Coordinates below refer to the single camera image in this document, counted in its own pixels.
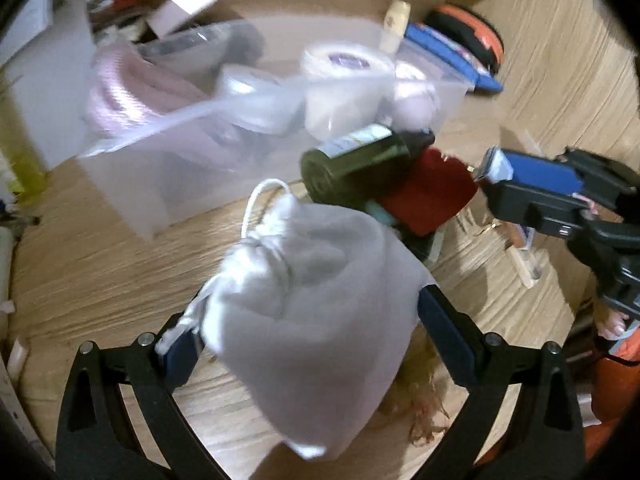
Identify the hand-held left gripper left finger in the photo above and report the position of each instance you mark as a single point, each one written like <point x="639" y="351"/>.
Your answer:
<point x="182" y="355"/>

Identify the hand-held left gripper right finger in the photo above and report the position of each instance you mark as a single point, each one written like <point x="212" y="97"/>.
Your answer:
<point x="445" y="335"/>

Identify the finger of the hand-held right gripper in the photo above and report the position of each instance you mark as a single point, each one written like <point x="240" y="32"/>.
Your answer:
<point x="540" y="172"/>
<point x="535" y="207"/>

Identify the red cloth pouch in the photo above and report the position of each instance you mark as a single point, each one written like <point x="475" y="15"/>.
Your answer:
<point x="435" y="190"/>

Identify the light blue tube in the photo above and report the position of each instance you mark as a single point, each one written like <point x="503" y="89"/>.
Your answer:
<point x="382" y="215"/>

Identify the dark green bottle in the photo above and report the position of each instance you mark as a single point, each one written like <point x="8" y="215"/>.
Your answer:
<point x="360" y="165"/>

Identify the clear plastic storage bin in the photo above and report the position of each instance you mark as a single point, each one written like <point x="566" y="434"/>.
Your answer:
<point x="150" y="170"/>

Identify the person's right forearm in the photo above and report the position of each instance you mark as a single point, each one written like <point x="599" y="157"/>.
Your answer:
<point x="615" y="385"/>

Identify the wooden desktop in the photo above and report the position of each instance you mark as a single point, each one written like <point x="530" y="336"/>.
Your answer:
<point x="100" y="270"/>

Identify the person's right hand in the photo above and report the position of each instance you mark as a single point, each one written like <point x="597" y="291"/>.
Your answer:
<point x="612" y="327"/>

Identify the small clear vial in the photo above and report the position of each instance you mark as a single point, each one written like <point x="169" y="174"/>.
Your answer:
<point x="525" y="265"/>

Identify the reddish curly tassel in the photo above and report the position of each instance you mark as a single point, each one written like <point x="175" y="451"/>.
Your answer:
<point x="425" y="400"/>

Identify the pink round puff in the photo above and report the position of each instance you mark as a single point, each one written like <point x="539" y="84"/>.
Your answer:
<point x="415" y="105"/>

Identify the blue patchwork pencil case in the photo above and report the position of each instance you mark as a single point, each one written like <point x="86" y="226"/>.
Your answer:
<point x="450" y="52"/>

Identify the black orange zipper case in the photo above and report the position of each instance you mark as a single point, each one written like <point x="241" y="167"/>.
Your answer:
<point x="475" y="27"/>

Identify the cream bottle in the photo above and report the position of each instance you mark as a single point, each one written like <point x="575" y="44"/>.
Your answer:
<point x="395" y="25"/>

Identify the pink cloth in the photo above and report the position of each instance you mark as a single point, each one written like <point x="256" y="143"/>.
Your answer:
<point x="130" y="90"/>

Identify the white box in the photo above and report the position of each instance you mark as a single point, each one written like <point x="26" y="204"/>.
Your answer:
<point x="182" y="10"/>

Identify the stack of books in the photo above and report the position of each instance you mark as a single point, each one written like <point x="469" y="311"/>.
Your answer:
<point x="120" y="5"/>

